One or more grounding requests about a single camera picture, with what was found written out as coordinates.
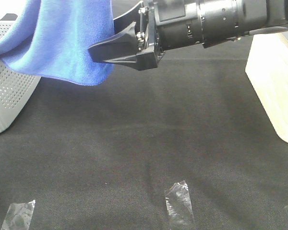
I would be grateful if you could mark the grey perforated laundry basket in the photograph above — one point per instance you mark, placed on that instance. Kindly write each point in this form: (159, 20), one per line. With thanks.
(15, 88)

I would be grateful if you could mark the clear tape piece centre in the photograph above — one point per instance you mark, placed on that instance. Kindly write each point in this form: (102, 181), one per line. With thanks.
(179, 207)

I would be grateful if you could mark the blue microfibre towel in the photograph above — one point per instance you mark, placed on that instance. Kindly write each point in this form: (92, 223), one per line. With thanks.
(51, 38)

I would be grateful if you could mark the clear tape piece left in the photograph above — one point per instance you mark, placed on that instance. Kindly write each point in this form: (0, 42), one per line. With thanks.
(19, 216)

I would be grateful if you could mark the black table cloth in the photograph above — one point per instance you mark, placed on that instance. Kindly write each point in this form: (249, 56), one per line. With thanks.
(101, 157)

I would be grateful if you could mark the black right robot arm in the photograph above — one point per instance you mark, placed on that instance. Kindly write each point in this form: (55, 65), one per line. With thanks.
(229, 20)

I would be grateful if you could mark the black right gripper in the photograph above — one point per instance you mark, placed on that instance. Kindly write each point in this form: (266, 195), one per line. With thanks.
(171, 24)

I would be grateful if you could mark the white plastic storage basket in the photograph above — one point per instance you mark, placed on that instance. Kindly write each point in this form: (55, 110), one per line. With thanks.
(267, 70)

